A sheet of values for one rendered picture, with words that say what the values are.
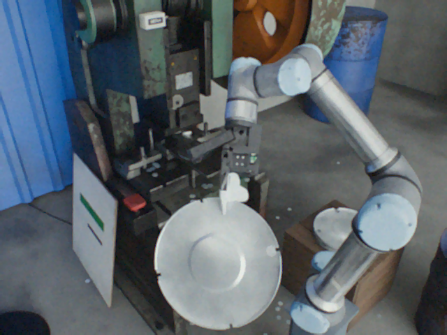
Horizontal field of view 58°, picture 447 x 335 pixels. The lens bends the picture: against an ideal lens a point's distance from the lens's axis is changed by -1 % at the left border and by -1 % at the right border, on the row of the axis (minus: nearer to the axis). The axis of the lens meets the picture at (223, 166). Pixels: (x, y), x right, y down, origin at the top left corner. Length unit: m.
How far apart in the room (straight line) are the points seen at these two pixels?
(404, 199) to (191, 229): 0.47
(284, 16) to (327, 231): 0.93
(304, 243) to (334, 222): 0.18
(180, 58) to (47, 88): 1.29
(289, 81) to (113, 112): 0.99
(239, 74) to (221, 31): 0.59
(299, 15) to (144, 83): 0.58
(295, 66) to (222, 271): 0.47
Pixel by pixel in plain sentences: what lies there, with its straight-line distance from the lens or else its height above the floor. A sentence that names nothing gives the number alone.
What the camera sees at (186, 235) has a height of 0.98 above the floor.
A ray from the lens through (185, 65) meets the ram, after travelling 1.52.
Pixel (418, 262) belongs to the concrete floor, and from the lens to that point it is 2.47.
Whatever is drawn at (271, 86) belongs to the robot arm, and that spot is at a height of 1.28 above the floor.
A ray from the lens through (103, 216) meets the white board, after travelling 1.90.
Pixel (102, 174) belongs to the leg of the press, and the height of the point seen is 0.62.
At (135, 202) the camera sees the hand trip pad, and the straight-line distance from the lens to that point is 1.42.
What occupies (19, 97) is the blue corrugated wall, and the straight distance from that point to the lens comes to 2.61.
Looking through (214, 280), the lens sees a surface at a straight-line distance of 0.93.
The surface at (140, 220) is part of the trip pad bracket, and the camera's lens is 1.45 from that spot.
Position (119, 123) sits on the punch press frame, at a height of 0.84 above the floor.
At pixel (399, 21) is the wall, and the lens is 4.72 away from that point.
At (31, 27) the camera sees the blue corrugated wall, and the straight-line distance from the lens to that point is 2.54.
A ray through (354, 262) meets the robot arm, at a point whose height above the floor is 0.87.
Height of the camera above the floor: 1.61
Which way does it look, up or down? 33 degrees down
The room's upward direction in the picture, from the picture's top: straight up
